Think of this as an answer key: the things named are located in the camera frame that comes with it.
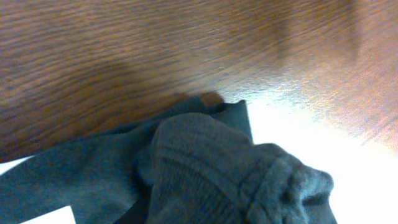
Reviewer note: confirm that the dark green Nike t-shirt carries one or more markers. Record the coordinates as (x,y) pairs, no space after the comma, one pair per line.
(191,164)

